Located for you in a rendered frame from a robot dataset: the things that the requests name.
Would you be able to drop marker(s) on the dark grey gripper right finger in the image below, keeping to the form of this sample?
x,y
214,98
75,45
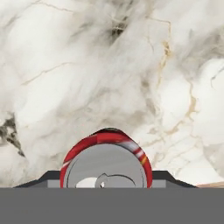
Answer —
x,y
163,178

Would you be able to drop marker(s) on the red soda can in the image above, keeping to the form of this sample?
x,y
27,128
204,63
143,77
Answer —
x,y
105,163

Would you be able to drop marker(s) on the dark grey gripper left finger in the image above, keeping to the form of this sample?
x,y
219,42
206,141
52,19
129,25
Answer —
x,y
49,178

